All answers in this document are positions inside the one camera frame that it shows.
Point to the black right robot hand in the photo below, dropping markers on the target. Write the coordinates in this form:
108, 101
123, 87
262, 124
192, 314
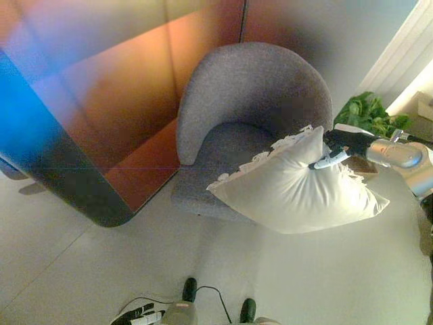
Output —
352, 142

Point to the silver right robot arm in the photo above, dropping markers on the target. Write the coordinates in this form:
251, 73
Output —
402, 155

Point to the white square pillow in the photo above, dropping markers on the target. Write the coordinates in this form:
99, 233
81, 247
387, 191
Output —
297, 193

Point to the black robot foot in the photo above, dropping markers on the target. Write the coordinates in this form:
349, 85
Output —
189, 289
248, 309

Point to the copper panel rounded wardrobe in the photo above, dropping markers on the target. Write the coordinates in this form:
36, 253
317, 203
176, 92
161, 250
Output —
101, 118

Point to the wooden planter box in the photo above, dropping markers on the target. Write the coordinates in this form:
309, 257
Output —
363, 166

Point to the black right robot foot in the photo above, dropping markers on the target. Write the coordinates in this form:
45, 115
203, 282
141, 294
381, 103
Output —
248, 309

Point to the grey bedside cabinet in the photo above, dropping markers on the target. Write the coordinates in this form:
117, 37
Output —
424, 106

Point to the silver left robot leg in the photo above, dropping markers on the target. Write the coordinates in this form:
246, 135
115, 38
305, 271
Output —
181, 313

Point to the grey fabric tub armchair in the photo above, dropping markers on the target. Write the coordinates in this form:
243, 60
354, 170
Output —
257, 88

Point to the green leafy potted plant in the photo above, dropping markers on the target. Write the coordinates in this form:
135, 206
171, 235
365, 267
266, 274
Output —
368, 113

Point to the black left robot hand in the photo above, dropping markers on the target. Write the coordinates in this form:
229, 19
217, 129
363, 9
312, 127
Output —
138, 315

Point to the black left robot foot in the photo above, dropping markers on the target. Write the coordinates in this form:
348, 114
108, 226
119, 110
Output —
189, 289

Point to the white pleated curtain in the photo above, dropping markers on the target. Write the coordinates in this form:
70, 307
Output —
399, 44

